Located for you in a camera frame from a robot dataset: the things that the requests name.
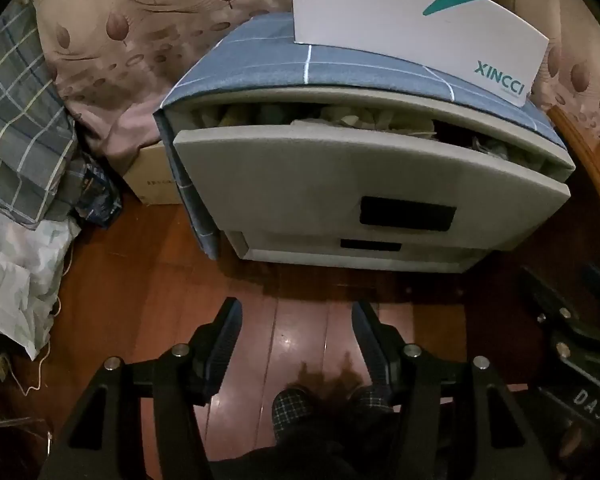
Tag blue checked cover cloth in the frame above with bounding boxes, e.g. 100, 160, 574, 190
152, 12, 568, 261

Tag leaf print beige cloth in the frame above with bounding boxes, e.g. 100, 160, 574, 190
10, 0, 600, 161

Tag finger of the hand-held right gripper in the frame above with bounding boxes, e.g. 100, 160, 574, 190
522, 265, 581, 326

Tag grey plaid blanket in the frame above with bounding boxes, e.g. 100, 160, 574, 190
0, 7, 81, 225

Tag beige plastic drawer cabinet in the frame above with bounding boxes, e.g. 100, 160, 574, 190
162, 85, 577, 275

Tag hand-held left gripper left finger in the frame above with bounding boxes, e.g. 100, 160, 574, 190
37, 297, 243, 480

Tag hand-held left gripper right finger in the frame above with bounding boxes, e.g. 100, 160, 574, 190
351, 300, 556, 480

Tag small cardboard box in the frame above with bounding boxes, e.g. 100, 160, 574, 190
122, 140, 183, 206

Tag plaid slipper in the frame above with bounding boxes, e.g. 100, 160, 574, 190
350, 385, 397, 414
271, 386, 314, 442

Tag white cardboard box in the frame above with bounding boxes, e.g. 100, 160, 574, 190
290, 0, 551, 109

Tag dark blue printed bag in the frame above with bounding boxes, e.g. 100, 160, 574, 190
72, 152, 124, 227

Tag white cable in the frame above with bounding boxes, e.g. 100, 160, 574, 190
10, 240, 77, 397

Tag round wooden table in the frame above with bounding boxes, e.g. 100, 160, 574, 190
547, 105, 600, 271

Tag person's dark trousers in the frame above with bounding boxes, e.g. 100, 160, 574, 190
215, 400, 406, 480

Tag white plastic bag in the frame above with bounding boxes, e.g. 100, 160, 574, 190
0, 205, 82, 361

